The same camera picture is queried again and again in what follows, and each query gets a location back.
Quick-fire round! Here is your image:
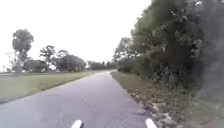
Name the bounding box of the grey asphalt path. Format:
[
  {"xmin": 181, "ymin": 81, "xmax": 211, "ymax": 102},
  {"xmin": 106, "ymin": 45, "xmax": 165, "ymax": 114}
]
[{"xmin": 0, "ymin": 69, "xmax": 155, "ymax": 128}]

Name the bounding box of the group of distant trees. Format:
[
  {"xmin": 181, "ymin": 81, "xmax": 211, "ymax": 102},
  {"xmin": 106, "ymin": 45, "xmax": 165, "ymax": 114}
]
[{"xmin": 22, "ymin": 44, "xmax": 117, "ymax": 73}]

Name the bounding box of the leaf-strewn grass verge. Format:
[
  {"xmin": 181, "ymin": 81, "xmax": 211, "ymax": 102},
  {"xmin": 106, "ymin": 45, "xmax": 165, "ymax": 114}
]
[{"xmin": 110, "ymin": 70, "xmax": 224, "ymax": 128}]

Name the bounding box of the row of dense trees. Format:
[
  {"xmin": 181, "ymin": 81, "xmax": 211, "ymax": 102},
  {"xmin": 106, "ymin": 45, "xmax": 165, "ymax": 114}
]
[{"xmin": 112, "ymin": 0, "xmax": 224, "ymax": 101}]

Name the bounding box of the robot's own part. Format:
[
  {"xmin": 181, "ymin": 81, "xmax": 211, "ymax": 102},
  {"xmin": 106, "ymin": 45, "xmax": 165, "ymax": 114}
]
[
  {"xmin": 70, "ymin": 119, "xmax": 84, "ymax": 128},
  {"xmin": 145, "ymin": 118, "xmax": 158, "ymax": 128}
]

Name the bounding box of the grass field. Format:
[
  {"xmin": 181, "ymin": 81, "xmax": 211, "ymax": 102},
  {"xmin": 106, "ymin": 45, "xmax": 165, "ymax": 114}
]
[{"xmin": 0, "ymin": 71, "xmax": 98, "ymax": 102}]

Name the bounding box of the tall tree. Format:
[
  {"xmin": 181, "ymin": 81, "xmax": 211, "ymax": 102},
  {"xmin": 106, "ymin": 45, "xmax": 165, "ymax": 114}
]
[{"xmin": 11, "ymin": 28, "xmax": 35, "ymax": 74}]

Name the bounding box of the grey road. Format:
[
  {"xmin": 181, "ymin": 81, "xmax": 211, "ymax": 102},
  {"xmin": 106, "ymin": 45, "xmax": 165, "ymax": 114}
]
[{"xmin": 0, "ymin": 71, "xmax": 44, "ymax": 79}]

